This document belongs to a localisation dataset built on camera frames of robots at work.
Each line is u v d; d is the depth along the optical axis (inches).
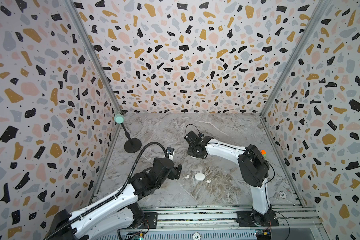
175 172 22.7
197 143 27.4
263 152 38.4
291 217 30.4
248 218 29.2
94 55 33.7
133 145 39.2
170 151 26.0
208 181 34.4
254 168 20.2
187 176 34.5
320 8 28.4
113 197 18.1
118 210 18.7
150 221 28.8
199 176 34.5
